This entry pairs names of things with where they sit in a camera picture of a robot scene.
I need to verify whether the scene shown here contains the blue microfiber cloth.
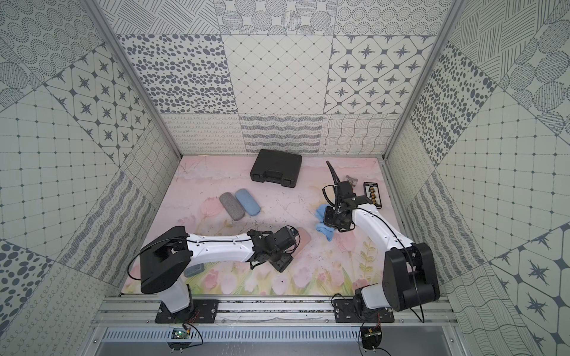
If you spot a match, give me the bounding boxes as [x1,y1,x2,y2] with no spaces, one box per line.
[315,204,335,242]

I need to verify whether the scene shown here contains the grey felt eyeglass case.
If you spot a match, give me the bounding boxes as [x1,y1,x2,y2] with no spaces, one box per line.
[219,192,246,221]

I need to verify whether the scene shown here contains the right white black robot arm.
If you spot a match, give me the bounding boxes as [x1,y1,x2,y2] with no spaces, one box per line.
[323,197,441,312]

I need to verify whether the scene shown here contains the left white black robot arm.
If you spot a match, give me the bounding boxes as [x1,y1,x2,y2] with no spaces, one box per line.
[138,225,301,314]

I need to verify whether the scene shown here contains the blue eyeglass case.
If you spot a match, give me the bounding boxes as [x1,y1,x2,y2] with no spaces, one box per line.
[235,188,261,217]

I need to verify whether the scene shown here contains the dark grey eyeglass case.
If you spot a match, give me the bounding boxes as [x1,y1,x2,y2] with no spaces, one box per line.
[183,263,205,278]

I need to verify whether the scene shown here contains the black plastic tool case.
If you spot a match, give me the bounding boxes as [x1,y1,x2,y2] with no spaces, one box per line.
[250,149,302,188]

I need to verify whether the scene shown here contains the red valve handwheel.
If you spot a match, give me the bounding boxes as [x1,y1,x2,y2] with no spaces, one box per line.
[345,175,358,187]

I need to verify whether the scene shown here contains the black box with brass parts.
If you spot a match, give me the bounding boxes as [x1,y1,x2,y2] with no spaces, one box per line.
[363,182,382,209]

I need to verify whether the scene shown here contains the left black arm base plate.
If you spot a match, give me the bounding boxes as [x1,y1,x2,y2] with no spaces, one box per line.
[154,299,219,324]

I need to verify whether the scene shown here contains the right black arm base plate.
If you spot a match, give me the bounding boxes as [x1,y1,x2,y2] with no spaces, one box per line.
[330,295,395,323]

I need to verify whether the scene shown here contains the aluminium mounting rail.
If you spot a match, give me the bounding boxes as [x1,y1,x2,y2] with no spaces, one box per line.
[92,295,459,327]

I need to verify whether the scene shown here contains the white slotted cable duct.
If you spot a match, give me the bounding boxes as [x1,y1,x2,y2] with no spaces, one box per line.
[102,326,359,343]

